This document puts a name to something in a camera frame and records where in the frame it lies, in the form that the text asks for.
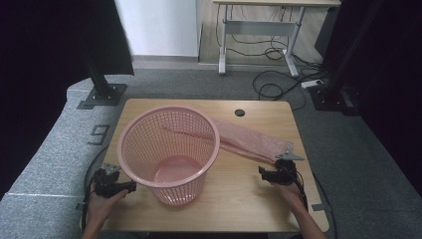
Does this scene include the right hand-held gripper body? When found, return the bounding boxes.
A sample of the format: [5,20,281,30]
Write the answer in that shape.
[273,142,305,186]

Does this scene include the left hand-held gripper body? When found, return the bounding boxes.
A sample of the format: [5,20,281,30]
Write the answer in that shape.
[94,162,125,199]

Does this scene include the pink plastic bag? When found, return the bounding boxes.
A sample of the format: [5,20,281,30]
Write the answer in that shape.
[212,118,295,164]

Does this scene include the pink plastic mesh basket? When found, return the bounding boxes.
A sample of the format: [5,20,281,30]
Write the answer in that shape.
[116,105,221,207]

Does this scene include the person's right hand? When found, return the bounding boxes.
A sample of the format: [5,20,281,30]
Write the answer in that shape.
[272,181,307,213]

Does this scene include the person's left hand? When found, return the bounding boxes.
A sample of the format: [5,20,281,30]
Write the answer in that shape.
[86,190,130,224]

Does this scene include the dark tape floor marking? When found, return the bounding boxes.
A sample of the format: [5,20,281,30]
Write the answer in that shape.
[87,123,110,146]

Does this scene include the white power strip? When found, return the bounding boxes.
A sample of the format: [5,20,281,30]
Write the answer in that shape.
[301,79,323,90]

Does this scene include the black metal stand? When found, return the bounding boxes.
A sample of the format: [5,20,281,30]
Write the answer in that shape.
[77,49,128,111]
[308,0,387,114]

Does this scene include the black curtain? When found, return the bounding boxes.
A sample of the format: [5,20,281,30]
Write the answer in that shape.
[0,0,135,200]
[315,0,422,197]

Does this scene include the white desk with metal legs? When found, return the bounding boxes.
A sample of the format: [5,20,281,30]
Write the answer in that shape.
[212,0,342,78]

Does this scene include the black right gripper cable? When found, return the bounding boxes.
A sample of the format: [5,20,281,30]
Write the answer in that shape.
[293,170,311,212]

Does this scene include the black floor cables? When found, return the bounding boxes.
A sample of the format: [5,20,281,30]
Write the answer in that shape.
[215,4,330,113]

